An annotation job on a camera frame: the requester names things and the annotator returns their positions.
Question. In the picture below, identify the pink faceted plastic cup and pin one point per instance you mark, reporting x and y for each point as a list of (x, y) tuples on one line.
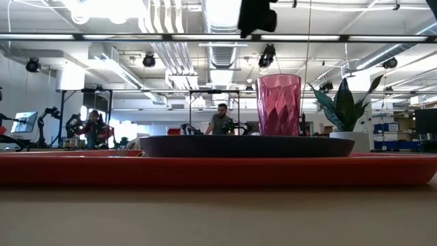
[(278, 109)]

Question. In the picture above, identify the blue round plate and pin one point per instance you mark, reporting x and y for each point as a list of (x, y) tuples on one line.
[(246, 147)]

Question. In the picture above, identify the red plastic tray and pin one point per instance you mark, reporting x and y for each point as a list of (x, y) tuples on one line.
[(218, 171)]

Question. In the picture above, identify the silver metal spoon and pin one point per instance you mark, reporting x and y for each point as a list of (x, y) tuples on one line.
[(141, 154)]

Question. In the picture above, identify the black background robot arm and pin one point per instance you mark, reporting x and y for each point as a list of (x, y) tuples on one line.
[(191, 130), (72, 124), (42, 133), (244, 128)]

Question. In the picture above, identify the person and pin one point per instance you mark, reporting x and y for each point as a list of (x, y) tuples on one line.
[(220, 123), (94, 131)]

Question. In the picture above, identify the green snake plant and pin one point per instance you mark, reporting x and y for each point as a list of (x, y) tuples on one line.
[(345, 109)]

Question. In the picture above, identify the red storage bins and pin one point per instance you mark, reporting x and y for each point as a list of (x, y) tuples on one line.
[(174, 131)]

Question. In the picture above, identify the white plant pot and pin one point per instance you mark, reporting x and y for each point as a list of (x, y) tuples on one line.
[(362, 141)]

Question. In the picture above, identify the blue storage bin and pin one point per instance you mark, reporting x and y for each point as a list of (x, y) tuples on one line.
[(385, 127), (396, 145)]

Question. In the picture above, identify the black computer monitor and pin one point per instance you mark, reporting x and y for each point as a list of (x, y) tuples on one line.
[(426, 121)]

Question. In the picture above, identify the lit tilted computer monitor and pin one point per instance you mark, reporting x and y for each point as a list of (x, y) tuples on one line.
[(25, 122)]

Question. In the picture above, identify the red bar piece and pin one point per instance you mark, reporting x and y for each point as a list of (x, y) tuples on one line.
[(2, 130)]

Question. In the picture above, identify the black ceiling camera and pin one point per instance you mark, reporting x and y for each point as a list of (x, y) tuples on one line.
[(267, 56), (149, 61), (326, 86), (390, 63), (249, 88), (33, 65)]

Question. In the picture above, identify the silver ventilation duct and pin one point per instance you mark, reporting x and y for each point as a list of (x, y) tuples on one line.
[(223, 54)]

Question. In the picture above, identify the black metal frame stand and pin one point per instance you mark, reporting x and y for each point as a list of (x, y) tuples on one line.
[(62, 112), (190, 112)]

